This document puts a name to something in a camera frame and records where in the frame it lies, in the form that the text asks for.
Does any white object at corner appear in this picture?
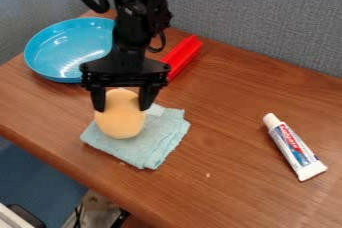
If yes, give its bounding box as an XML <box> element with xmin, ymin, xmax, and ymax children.
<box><xmin>0</xmin><ymin>203</ymin><xmax>33</xmax><ymax>228</ymax></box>

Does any beige bag under table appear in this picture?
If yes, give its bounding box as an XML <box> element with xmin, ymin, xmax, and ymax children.
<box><xmin>61</xmin><ymin>190</ymin><xmax>128</xmax><ymax>228</ymax></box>

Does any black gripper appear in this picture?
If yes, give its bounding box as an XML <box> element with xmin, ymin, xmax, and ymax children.
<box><xmin>78</xmin><ymin>47</ymin><xmax>170</xmax><ymax>112</ymax></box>

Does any yellow foam ball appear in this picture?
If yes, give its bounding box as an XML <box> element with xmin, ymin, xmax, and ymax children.
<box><xmin>94</xmin><ymin>89</ymin><xmax>145</xmax><ymax>139</ymax></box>

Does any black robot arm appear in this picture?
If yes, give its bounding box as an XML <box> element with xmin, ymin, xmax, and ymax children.
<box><xmin>80</xmin><ymin>0</ymin><xmax>172</xmax><ymax>112</ymax></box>

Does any light blue folded cloth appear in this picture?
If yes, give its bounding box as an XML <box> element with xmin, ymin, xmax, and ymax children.
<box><xmin>80</xmin><ymin>104</ymin><xmax>190</xmax><ymax>170</ymax></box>

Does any black chair part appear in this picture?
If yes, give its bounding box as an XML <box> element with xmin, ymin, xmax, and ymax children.
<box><xmin>7</xmin><ymin>204</ymin><xmax>46</xmax><ymax>228</ymax></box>

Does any red plastic block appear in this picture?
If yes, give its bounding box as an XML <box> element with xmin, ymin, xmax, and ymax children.
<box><xmin>160</xmin><ymin>35</ymin><xmax>202</xmax><ymax>81</ymax></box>

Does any white toothpaste tube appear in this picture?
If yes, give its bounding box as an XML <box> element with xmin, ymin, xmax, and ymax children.
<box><xmin>263</xmin><ymin>113</ymin><xmax>327</xmax><ymax>182</ymax></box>

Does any blue plate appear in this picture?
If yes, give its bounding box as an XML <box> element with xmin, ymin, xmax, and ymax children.
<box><xmin>23</xmin><ymin>17</ymin><xmax>114</xmax><ymax>84</ymax></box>

